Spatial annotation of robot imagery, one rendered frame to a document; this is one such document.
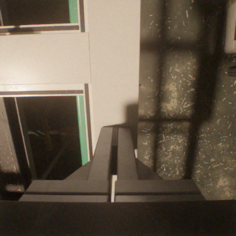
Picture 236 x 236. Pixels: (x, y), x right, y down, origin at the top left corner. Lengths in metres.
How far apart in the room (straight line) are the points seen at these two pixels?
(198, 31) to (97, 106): 1.09
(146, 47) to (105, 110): 0.96
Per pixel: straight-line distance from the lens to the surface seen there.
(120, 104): 0.15
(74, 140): 1.19
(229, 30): 1.20
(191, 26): 1.19
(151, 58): 1.10
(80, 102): 0.23
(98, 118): 0.16
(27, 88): 0.24
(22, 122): 0.66
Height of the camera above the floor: 1.08
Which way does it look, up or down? 73 degrees down
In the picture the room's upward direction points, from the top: 179 degrees counter-clockwise
